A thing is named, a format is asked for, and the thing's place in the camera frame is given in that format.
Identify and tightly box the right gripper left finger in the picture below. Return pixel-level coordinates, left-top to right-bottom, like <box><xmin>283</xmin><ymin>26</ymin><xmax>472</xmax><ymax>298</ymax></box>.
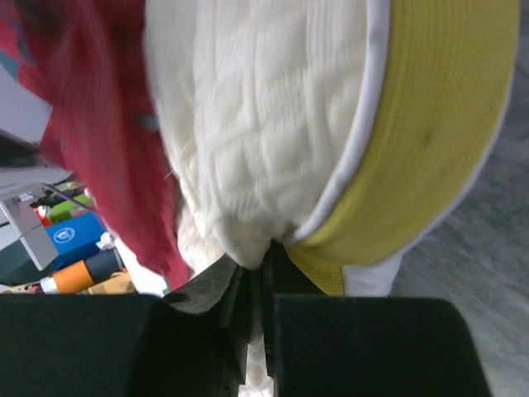
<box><xmin>1</xmin><ymin>258</ymin><xmax>250</xmax><ymax>396</ymax></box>

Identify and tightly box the grey metal post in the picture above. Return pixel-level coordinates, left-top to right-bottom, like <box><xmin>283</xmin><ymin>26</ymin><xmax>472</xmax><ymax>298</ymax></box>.
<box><xmin>1</xmin><ymin>198</ymin><xmax>58</xmax><ymax>270</ymax></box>

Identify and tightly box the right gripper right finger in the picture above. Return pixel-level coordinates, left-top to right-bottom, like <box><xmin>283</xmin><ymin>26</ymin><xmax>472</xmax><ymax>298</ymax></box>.
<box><xmin>262</xmin><ymin>243</ymin><xmax>491</xmax><ymax>397</ymax></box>

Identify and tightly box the blue box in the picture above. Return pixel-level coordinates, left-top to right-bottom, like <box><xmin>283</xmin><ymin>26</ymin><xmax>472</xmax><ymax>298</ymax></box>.
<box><xmin>45</xmin><ymin>213</ymin><xmax>106</xmax><ymax>270</ymax></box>

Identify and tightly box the red patterned pillowcase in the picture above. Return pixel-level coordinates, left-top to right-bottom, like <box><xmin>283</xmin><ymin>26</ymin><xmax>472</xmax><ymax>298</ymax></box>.
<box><xmin>1</xmin><ymin>1</ymin><xmax>189</xmax><ymax>288</ymax></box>

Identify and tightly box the orange black cylinder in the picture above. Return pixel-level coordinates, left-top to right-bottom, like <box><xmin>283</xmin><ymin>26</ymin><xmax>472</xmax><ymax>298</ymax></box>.
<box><xmin>40</xmin><ymin>249</ymin><xmax>123</xmax><ymax>294</ymax></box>

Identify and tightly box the cream yellow foam pillow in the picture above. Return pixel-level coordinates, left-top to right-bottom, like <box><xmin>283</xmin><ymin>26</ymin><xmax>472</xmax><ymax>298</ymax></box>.
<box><xmin>142</xmin><ymin>0</ymin><xmax>521</xmax><ymax>397</ymax></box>

